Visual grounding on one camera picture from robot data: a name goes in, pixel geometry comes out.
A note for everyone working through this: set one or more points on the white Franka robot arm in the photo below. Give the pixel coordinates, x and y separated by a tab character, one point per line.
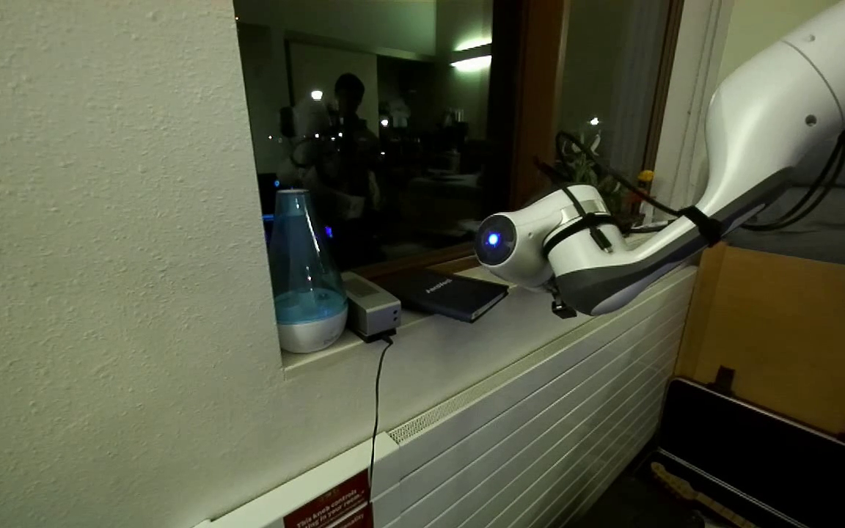
764	128

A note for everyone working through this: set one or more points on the black book with cover print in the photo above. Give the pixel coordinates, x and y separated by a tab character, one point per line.
452	294

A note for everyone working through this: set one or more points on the grey speaker box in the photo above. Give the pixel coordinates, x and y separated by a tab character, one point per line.
371	310

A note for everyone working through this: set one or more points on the blue white cone humidifier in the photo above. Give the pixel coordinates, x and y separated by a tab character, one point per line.
305	294

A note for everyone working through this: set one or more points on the potted bamboo plant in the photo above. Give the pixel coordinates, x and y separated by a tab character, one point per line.
579	152

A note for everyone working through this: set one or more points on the white slatted radiator cover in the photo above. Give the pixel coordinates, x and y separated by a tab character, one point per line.
541	431

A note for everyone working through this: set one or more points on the red warning label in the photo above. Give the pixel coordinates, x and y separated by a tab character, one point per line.
331	508

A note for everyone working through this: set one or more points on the large wooden board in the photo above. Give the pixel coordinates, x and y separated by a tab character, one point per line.
793	343

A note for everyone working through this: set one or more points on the black furniture edge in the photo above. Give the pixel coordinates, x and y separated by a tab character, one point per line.
764	460

